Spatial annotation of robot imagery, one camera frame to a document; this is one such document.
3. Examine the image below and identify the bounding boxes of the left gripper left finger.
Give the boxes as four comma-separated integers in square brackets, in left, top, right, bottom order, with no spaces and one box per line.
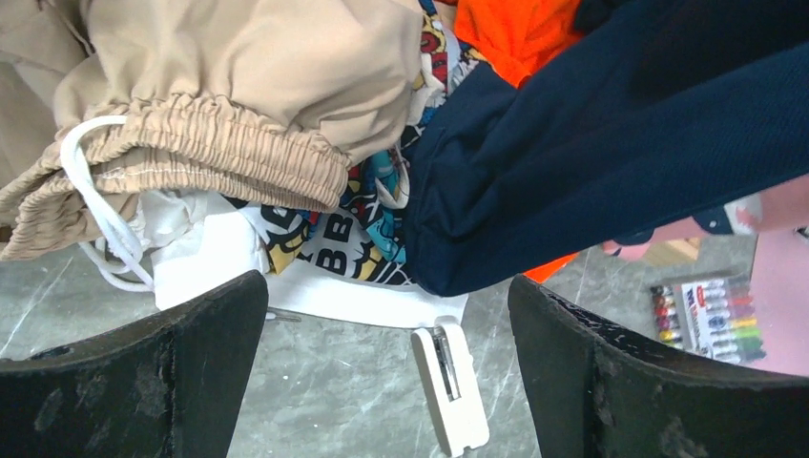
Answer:
[1,271,268,457]

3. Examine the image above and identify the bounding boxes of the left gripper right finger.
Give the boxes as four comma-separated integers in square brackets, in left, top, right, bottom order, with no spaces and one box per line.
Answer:
[508,276,808,458]

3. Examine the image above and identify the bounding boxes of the navy blue shorts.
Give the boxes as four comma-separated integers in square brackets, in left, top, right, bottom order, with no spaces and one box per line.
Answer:
[403,1,808,297]

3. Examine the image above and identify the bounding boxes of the colourful patterned shorts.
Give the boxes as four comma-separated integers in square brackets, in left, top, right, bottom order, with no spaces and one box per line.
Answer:
[229,1,480,285]

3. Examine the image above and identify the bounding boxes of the pink shark print shorts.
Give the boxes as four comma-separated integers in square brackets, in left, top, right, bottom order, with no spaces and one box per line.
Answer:
[601,175,808,260]

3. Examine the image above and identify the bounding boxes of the beige shorts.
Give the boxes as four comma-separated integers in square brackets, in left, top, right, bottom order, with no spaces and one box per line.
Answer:
[1,1,423,260]

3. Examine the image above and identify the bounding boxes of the marker pen set box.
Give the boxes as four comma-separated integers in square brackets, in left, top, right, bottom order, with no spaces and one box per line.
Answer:
[649,276,767,364]

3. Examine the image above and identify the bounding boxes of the white plastic clip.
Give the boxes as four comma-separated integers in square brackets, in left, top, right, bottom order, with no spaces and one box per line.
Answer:
[410,316,490,457]

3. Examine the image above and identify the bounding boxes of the wooden clothes rack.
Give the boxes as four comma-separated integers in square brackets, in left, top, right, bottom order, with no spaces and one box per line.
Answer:
[640,238,701,267]

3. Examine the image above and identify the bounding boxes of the pink clipboard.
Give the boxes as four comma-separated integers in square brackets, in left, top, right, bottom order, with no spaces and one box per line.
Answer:
[751,230,808,376]

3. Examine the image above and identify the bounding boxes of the orange garment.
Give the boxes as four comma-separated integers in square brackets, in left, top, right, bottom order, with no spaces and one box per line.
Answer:
[442,0,586,285]

